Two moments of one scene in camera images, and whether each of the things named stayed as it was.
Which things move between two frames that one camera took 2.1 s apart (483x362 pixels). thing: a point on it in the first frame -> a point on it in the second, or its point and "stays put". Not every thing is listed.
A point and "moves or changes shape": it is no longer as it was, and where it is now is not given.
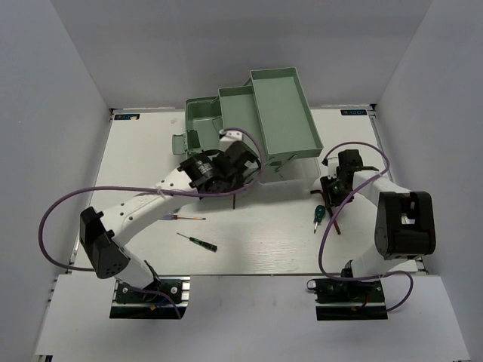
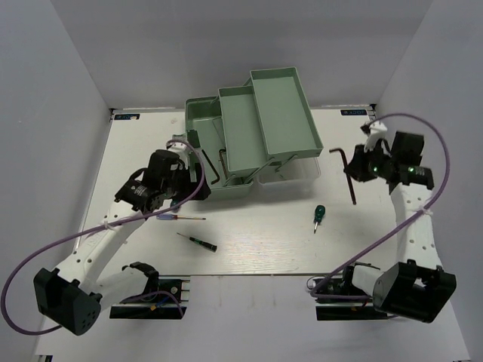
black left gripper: [238, 182] -> [190, 185]
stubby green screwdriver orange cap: [319, 214] stays put
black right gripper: [327, 183] -> [355, 165]
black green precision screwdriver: [210, 246] stays put
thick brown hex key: [335, 221] moves or changes shape
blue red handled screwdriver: [173, 217] stays put
